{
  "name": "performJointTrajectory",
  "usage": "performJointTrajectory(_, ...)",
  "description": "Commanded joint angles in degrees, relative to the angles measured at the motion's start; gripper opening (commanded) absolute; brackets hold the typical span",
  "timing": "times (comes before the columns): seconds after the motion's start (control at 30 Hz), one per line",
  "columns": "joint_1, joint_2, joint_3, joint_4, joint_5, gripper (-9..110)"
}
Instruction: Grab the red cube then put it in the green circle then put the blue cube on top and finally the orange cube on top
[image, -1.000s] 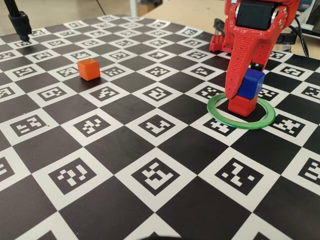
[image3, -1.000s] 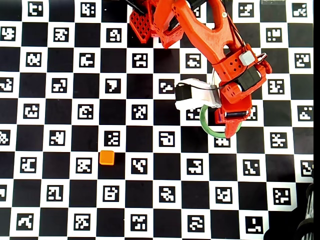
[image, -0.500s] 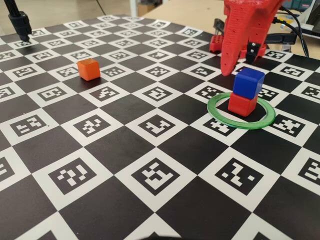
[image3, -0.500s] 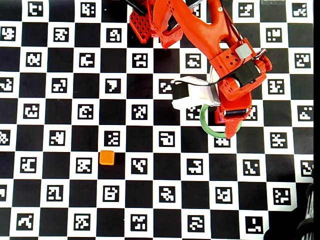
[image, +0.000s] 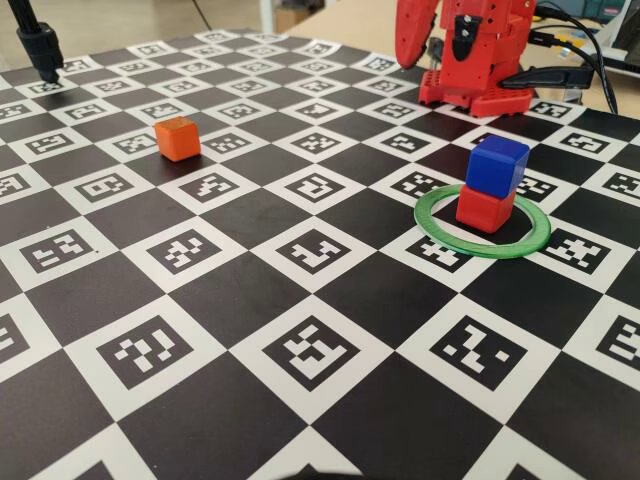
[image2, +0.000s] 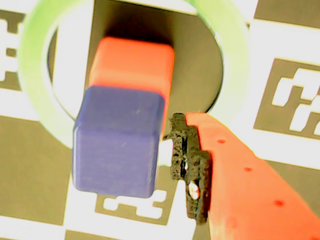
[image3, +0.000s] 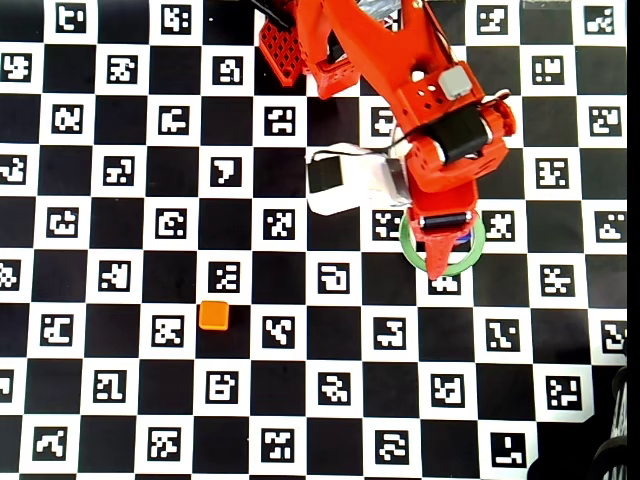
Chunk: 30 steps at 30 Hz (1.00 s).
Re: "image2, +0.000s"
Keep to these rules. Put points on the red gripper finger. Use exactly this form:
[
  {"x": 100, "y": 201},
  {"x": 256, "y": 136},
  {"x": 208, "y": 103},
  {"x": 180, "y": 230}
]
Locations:
[{"x": 250, "y": 200}]

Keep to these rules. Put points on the blue cube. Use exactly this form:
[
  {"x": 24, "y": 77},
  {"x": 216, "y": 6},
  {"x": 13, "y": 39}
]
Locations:
[{"x": 115, "y": 147}]

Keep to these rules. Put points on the red cube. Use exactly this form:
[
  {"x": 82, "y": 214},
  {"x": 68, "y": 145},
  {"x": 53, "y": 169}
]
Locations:
[{"x": 132, "y": 65}]

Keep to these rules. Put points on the black white marker checkerboard mat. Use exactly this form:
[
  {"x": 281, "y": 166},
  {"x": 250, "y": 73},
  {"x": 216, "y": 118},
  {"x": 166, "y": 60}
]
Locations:
[{"x": 275, "y": 125}]

